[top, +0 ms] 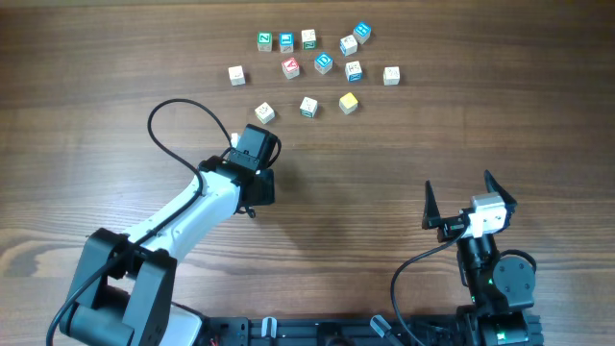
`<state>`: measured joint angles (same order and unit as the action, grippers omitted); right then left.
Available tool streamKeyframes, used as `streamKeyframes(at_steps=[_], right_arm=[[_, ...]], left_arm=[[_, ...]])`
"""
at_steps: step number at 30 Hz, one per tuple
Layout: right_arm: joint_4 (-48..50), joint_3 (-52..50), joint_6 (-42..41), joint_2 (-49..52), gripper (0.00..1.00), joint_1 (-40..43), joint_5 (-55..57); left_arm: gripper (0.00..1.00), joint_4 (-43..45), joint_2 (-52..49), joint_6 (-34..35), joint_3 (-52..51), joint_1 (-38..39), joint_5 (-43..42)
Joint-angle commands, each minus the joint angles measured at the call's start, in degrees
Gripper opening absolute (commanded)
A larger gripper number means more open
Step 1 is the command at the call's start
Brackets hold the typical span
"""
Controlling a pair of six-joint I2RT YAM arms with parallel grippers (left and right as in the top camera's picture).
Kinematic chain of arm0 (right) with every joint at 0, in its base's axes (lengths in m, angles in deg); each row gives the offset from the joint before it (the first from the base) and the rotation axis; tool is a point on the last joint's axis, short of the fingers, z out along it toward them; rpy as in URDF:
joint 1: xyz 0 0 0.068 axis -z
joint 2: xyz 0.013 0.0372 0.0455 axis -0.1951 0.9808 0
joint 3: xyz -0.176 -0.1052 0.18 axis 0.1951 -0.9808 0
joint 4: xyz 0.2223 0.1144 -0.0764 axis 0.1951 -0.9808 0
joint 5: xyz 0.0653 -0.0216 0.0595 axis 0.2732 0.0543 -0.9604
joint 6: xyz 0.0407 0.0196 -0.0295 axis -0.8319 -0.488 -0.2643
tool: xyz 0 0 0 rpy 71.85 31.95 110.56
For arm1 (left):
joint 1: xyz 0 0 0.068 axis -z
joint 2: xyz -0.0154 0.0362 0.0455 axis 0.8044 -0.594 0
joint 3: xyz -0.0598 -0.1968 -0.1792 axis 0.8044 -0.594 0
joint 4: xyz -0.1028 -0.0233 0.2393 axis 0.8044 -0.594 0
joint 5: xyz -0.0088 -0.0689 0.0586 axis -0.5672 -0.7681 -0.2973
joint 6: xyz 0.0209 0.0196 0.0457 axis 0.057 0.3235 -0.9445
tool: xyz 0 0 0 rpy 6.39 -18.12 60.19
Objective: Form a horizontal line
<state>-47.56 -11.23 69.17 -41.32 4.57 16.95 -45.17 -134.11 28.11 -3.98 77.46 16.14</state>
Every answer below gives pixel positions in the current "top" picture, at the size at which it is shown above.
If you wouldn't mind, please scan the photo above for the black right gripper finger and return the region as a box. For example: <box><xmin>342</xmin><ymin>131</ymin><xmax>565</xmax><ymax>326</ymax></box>
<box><xmin>422</xmin><ymin>180</ymin><xmax>442</xmax><ymax>230</ymax></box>
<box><xmin>483</xmin><ymin>170</ymin><xmax>517</xmax><ymax>211</ymax></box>

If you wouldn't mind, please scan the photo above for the wooden block green V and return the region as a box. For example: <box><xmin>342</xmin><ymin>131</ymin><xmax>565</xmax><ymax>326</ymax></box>
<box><xmin>255</xmin><ymin>102</ymin><xmax>275</xmax><ymax>124</ymax></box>

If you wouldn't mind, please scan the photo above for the wooden block yellow top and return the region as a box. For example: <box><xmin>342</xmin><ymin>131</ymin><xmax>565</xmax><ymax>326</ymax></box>
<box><xmin>339</xmin><ymin>92</ymin><xmax>358</xmax><ymax>114</ymax></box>

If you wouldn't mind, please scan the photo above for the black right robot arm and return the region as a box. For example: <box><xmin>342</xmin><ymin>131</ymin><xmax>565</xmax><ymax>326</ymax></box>
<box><xmin>422</xmin><ymin>171</ymin><xmax>537</xmax><ymax>345</ymax></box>

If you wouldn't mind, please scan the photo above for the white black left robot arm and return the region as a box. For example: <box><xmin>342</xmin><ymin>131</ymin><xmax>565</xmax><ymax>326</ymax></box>
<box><xmin>46</xmin><ymin>125</ymin><xmax>282</xmax><ymax>346</ymax></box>

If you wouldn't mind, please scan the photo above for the wooden block green Z side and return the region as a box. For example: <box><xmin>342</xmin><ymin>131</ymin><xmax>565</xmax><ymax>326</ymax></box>
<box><xmin>300</xmin><ymin>97</ymin><xmax>318</xmax><ymax>118</ymax></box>

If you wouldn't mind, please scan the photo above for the wooden block red side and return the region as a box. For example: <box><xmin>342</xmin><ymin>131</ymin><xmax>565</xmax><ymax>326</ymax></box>
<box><xmin>228</xmin><ymin>65</ymin><xmax>246</xmax><ymax>87</ymax></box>

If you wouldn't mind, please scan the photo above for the wooden block red top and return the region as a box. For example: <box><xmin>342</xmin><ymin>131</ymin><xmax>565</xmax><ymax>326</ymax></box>
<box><xmin>282</xmin><ymin>58</ymin><xmax>300</xmax><ymax>80</ymax></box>

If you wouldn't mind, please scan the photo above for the wooden block blue D top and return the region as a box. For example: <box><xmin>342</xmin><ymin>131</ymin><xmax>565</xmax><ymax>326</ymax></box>
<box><xmin>314</xmin><ymin>52</ymin><xmax>333</xmax><ymax>75</ymax></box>

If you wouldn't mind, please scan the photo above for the wooden block green top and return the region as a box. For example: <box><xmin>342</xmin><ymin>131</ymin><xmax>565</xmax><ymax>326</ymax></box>
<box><xmin>257</xmin><ymin>31</ymin><xmax>273</xmax><ymax>52</ymax></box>

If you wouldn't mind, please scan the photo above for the wooden block green Z front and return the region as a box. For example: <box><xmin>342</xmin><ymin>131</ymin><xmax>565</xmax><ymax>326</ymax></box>
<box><xmin>301</xmin><ymin>29</ymin><xmax>317</xmax><ymax>50</ymax></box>

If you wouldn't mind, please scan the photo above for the wooden block blue X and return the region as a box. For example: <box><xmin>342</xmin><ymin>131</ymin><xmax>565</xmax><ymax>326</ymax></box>
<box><xmin>345</xmin><ymin>61</ymin><xmax>363</xmax><ymax>83</ymax></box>

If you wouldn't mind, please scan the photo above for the wooden block number 2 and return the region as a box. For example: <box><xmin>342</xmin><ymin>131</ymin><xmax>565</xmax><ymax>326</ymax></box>
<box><xmin>339</xmin><ymin>35</ymin><xmax>358</xmax><ymax>57</ymax></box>

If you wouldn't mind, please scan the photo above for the wooden block letter L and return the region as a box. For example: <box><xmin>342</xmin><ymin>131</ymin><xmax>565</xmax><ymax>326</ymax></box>
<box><xmin>382</xmin><ymin>66</ymin><xmax>401</xmax><ymax>86</ymax></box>

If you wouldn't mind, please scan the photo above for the wooden block blue far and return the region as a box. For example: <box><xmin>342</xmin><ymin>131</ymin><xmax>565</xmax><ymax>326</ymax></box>
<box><xmin>353</xmin><ymin>21</ymin><xmax>372</xmax><ymax>44</ymax></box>

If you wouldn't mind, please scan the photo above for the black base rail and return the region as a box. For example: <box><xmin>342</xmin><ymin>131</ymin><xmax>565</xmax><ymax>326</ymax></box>
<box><xmin>196</xmin><ymin>314</ymin><xmax>547</xmax><ymax>346</ymax></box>

